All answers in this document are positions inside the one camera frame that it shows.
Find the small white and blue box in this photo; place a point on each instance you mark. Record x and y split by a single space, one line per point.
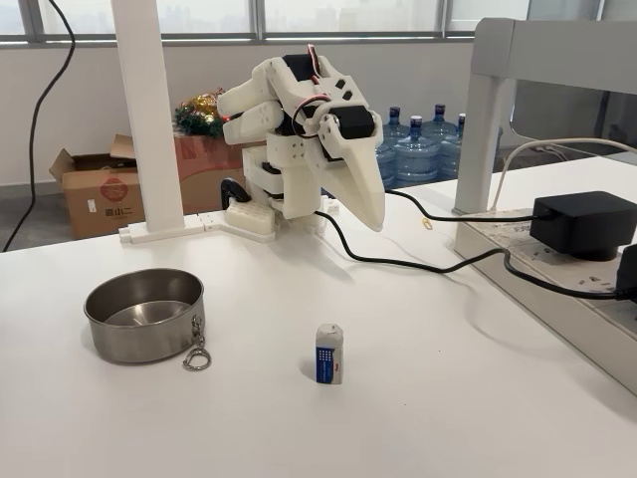
328 358

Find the red cardboard box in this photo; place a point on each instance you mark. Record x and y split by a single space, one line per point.
199 164

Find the open brown cardboard box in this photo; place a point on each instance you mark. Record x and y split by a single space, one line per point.
99 199

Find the metal bowl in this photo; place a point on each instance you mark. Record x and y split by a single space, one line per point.
139 343

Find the yellow paper clip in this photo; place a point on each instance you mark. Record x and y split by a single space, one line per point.
426 224

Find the black table clamp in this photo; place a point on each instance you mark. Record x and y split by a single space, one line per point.
229 186

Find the grey desk shelf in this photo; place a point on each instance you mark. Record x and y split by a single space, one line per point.
488 124

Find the green gold tinsel wreath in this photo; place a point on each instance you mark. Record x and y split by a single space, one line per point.
199 117

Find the black power adapter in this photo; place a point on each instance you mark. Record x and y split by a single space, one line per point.
577 224

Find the white power strip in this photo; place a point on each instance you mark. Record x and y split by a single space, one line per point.
572 318

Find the white camera stand post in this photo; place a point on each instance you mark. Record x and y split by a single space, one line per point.
144 124

